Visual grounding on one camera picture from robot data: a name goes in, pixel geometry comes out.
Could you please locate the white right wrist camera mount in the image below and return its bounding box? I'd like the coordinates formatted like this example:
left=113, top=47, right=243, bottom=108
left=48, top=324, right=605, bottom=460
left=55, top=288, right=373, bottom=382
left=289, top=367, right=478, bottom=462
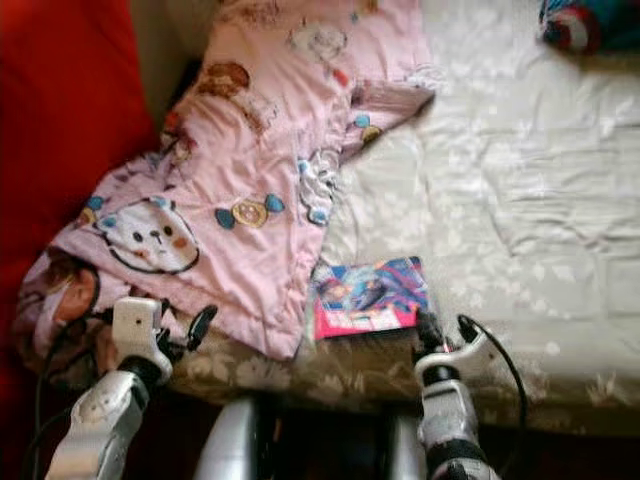
left=415, top=328, right=501, bottom=379

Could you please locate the red white blue striped pillow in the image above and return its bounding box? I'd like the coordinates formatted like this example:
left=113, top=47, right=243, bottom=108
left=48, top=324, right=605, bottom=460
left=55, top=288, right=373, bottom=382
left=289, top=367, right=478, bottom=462
left=538, top=0, right=640, bottom=56

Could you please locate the grey right robot leg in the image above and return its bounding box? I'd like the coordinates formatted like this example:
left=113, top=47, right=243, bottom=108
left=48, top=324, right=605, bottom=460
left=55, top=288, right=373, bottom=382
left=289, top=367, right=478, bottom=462
left=380, top=410, right=426, bottom=480

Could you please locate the pink cartoon print blanket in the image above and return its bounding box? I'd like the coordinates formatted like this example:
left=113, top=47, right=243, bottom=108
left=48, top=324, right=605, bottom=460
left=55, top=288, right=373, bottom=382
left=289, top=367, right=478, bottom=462
left=15, top=0, right=439, bottom=386

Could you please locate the colourful comic book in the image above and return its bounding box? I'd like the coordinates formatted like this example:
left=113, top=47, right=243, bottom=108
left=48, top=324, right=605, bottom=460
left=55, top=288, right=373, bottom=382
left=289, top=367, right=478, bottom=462
left=310, top=256, right=431, bottom=341

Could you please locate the bed with beige floral sheet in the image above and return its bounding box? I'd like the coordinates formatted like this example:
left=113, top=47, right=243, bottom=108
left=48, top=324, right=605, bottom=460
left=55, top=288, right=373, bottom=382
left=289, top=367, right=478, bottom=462
left=130, top=0, right=640, bottom=436

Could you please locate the large red cushion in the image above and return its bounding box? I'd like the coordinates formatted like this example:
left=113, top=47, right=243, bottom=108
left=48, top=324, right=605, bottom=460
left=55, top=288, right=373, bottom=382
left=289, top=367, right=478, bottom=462
left=0, top=0, right=161, bottom=480

